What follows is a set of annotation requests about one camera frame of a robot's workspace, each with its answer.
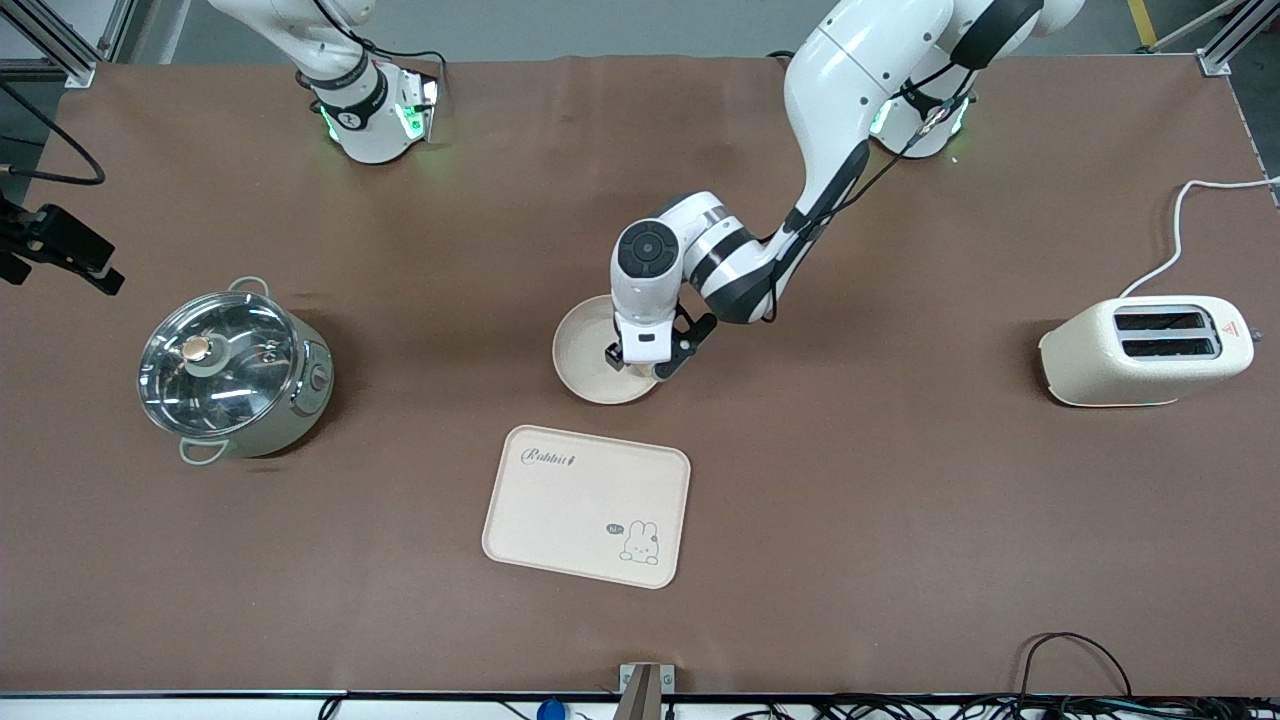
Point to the grey metal camera bracket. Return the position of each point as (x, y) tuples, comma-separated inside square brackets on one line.
[(646, 685)]

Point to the glass pot lid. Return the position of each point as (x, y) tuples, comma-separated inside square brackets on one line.
[(215, 365)]

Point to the aluminium frame profile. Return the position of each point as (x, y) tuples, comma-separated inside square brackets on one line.
[(1230, 40), (60, 45)]

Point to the blue round cap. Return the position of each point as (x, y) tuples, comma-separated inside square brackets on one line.
[(551, 711)]

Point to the cream two-slot toaster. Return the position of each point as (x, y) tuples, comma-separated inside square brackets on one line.
[(1100, 360)]

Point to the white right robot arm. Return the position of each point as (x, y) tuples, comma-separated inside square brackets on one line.
[(365, 110)]

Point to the silver electric cooking pot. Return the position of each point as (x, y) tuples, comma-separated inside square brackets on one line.
[(300, 400)]

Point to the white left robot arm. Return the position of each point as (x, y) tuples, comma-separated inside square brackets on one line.
[(850, 80)]

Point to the cream rabbit print tray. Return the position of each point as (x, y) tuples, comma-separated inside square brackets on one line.
[(580, 500)]

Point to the cream round plate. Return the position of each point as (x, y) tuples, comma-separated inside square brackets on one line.
[(580, 350)]

